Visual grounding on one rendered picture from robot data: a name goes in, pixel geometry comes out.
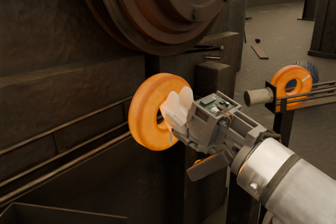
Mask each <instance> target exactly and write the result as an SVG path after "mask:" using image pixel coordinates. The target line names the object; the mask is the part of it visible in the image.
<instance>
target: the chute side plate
mask: <svg viewBox="0 0 336 224"><path fill-rule="evenodd" d="M154 151H155V150H151V149H149V148H147V147H145V146H143V145H141V144H139V143H138V142H137V141H136V140H135V139H134V138H133V136H132V135H131V136H129V137H127V138H125V139H123V140H122V141H120V142H118V143H116V144H114V145H112V146H110V147H109V148H107V149H105V150H103V151H101V152H99V153H97V154H96V155H94V156H92V157H90V158H88V159H86V160H84V161H83V162H81V163H79V164H77V165H75V166H73V167H71V168H69V169H68V170H66V171H64V172H62V173H60V174H58V175H56V176H54V177H53V178H51V179H49V180H47V181H45V182H43V183H41V184H40V185H38V186H36V187H34V188H32V189H30V190H28V191H26V192H25V193H23V194H21V195H19V196H17V197H15V198H13V199H12V200H10V201H8V202H6V203H4V204H2V205H0V214H1V213H2V212H3V211H4V210H5V209H6V208H7V207H8V206H9V205H10V204H11V203H12V202H17V203H25V204H32V205H40V206H47V207H55V208H64V207H65V206H67V205H68V204H70V203H72V202H73V201H75V200H77V199H78V198H80V197H81V196H83V195H85V194H86V193H88V192H89V191H91V190H93V189H94V188H96V187H98V186H99V185H101V184H102V183H104V182H106V181H107V180H109V179H110V178H112V177H114V176H115V175H117V174H119V173H120V172H122V171H123V170H125V169H127V168H128V167H130V166H132V165H133V164H135V163H136V162H138V161H140V160H141V159H143V158H144V157H146V156H148V155H149V154H151V153H153V152H154Z"/></svg>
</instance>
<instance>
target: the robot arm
mask: <svg viewBox="0 0 336 224"><path fill-rule="evenodd" d="M222 97H224V98H225V99H227V100H229V101H230V102H232V103H233V105H231V104H230V103H229V102H227V101H225V100H224V99H222ZM241 107H242V105H240V104H238V103H237V102H235V101H234V100H232V99H231V98H229V97H228V96H226V95H224V94H223V93H221V92H220V91H217V92H216V94H215V93H212V94H210V95H208V96H206V97H203V98H201V99H199V100H196V101H194V98H193V91H192V89H191V88H190V87H188V86H184V87H183V88H182V90H181V91H180V93H179V94H177V93H176V92H175V91H171V92H170V93H169V95H168V97H167V99H166V100H165V101H164V102H163V103H162V104H161V105H160V107H159V108H160V111H161V114H162V116H163V118H164V121H165V123H166V125H167V127H168V129H169V130H170V132H171V133H172V134H173V135H174V136H175V137H176V138H177V139H178V140H180V141H182V142H183V143H184V144H185V145H186V146H188V145H189V146H190V147H192V148H193V149H195V150H196V151H197V152H203V153H205V154H207V153H209V154H210V155H211V156H209V157H208V158H206V159H204V158H201V159H198V160H196V161H195V162H194V163H193V165H192V167H190V168H189V169H187V171H186V172H187V174H188V176H189V178H190V179H191V181H192V182H194V181H196V180H198V179H206V178H208V177H209V176H210V175H211V173H214V172H216V171H218V170H220V169H222V168H224V167H227V166H229V165H231V164H232V165H231V168H230V170H231V172H233V173H234V174H235V175H236V176H237V178H236V181H237V184H238V185H239V186H240V187H242V188H243V189H244V190H245V191H246V192H248V193H249V194H250V195H251V196H253V197H254V198H255V199H256V200H257V201H259V203H260V204H262V205H263V206H264V207H265V208H266V209H267V212H266V214H265V216H264V219H263V222H262V224H336V180H334V179H332V178H331V177H329V176H328V175H326V174H325V173H323V172H322V171H320V170H319V169H317V168H316V167H314V166H313V165H311V164H310V163H308V162H307V161H305V160H304V159H302V158H301V157H299V156H298V155H296V153H294V152H293V151H291V150H290V149H288V148H287V147H285V146H284V145H282V144H281V143H279V142H278V141H276V140H275V139H273V138H272V137H269V138H266V139H265V140H264V139H263V137H264V135H265V133H266V131H267V129H266V128H265V127H263V126H262V125H260V124H259V123H257V122H256V121H254V120H253V119H251V118H249V117H248V116H246V115H245V114H243V113H242V112H240V110H241ZM186 124H187V125H186Z"/></svg>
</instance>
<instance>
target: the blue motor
mask: <svg viewBox="0 0 336 224"><path fill-rule="evenodd" d="M290 65H297V66H300V67H302V68H304V69H306V70H308V71H309V73H310V75H311V77H312V84H317V83H319V72H318V69H317V67H315V64H314V65H313V63H310V61H308V62H307V61H306V60H305V61H303V60H302V61H300V60H298V61H295V63H292V64H290ZM296 85H297V80H296V79H292V80H290V81H289V82H288V83H287V84H286V86H285V89H287V88H293V87H296ZM318 87H319V86H315V87H312V88H311V89H315V88H318ZM312 96H315V94H312V95H308V96H307V97H312Z"/></svg>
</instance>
